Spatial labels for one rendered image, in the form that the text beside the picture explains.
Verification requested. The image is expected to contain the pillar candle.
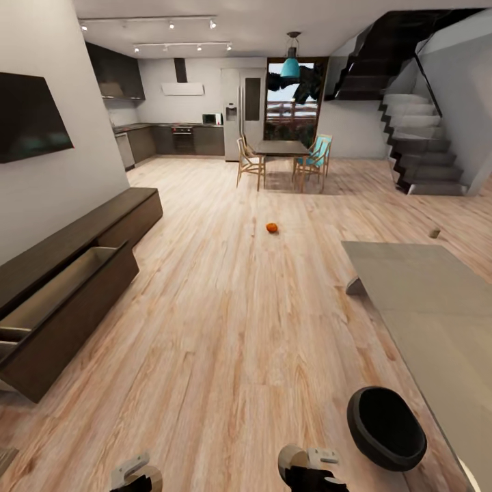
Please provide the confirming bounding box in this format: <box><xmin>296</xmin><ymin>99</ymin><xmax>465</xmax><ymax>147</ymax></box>
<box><xmin>277</xmin><ymin>444</ymin><xmax>310</xmax><ymax>483</ymax></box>
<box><xmin>427</xmin><ymin>227</ymin><xmax>440</xmax><ymax>238</ymax></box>
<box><xmin>126</xmin><ymin>465</ymin><xmax>163</xmax><ymax>492</ymax></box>

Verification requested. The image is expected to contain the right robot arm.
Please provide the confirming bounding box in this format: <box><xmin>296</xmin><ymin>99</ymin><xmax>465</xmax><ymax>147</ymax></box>
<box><xmin>285</xmin><ymin>446</ymin><xmax>347</xmax><ymax>492</ymax></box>

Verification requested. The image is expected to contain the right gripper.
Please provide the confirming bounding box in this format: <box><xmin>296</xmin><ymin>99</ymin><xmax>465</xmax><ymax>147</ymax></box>
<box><xmin>285</xmin><ymin>466</ymin><xmax>333</xmax><ymax>492</ymax></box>

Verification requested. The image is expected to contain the cauldron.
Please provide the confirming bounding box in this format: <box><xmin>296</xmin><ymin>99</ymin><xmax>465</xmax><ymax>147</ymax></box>
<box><xmin>347</xmin><ymin>387</ymin><xmax>427</xmax><ymax>472</ymax></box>

